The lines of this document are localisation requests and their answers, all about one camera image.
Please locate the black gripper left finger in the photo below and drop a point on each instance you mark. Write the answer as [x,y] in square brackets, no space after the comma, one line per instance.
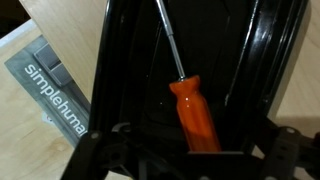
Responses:
[137,119]

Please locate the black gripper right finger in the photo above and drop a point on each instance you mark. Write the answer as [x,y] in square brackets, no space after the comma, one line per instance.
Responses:
[260,128]

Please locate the black plastic tray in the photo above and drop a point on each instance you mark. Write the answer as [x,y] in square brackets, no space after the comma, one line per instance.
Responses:
[133,66]

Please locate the light wooden cabinet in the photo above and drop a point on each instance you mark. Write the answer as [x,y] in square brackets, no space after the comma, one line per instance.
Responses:
[73,40]

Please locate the grey simplehuman booklet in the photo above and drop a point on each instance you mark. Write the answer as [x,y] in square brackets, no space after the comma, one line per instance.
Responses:
[50,90]

